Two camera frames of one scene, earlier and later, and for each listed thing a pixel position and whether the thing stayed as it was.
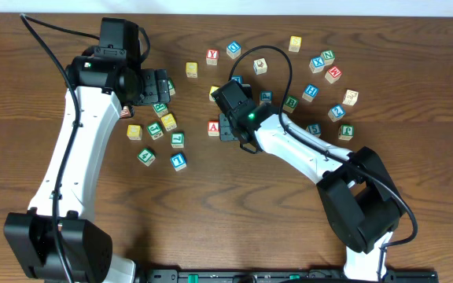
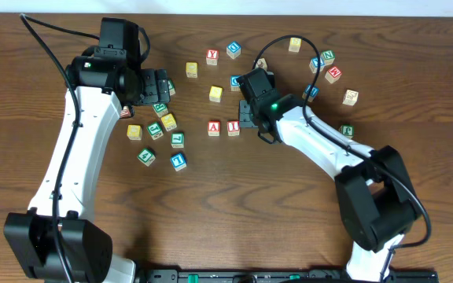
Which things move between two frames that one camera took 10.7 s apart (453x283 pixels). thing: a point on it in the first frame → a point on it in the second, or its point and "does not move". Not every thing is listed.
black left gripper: [151, 94] does not move
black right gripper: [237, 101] → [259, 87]
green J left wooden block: [156, 130] does not move
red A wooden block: [213, 128] does not move
